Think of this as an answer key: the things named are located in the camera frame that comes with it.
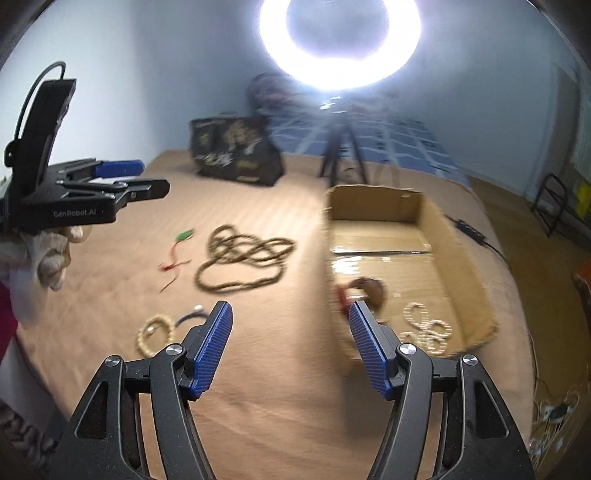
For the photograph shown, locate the green jade pendant red cord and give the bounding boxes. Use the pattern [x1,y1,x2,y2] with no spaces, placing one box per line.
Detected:
[157,227,197,294]

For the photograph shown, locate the black clothes rack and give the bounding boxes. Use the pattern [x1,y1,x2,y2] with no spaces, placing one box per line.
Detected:
[530,173,584,238]

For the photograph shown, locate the left hand in white glove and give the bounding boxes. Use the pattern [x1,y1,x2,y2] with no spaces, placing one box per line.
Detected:
[1,226,92,328]

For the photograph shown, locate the long brown bead necklace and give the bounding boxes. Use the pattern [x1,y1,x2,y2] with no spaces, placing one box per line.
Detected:
[193,224,297,295]

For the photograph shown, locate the blue checkered bed sheet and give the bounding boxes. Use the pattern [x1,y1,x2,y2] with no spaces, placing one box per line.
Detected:
[263,110,470,187]

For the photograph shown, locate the shallow cardboard box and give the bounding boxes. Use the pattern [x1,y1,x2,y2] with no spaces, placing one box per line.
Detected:
[322,185,498,372]

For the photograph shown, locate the cream bead bracelet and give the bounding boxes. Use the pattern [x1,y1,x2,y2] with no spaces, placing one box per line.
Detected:
[134,314,177,358]

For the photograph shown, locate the rolled floral quilt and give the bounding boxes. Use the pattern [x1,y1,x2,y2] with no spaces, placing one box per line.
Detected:
[246,71,329,118]

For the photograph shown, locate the blue cord pearl bracelet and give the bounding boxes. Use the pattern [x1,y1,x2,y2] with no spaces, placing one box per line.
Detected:
[173,303,209,329]

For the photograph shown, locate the black cable with inline switch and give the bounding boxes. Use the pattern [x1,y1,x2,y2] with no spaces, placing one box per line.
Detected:
[445,214,514,273]

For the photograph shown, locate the white cables on floor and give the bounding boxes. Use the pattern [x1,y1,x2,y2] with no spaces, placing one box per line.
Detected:
[526,331,588,469]

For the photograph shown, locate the yellow box on rack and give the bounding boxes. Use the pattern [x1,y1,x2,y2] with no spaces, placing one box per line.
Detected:
[574,180,591,220]

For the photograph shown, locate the white ring light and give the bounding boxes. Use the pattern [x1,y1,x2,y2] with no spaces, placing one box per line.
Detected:
[259,1,422,92]

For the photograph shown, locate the white pearl necklace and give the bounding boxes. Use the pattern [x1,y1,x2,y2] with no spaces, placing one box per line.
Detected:
[396,301,454,357]

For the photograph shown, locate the black printed gift bag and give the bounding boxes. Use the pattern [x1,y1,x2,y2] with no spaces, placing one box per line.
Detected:
[189,115,286,187]

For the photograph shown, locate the red strap wristwatch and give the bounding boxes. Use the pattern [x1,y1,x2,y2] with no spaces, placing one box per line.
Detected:
[335,276,387,319]

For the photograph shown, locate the black tripod stand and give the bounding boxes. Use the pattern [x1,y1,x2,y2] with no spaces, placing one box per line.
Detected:
[318,96,369,187]

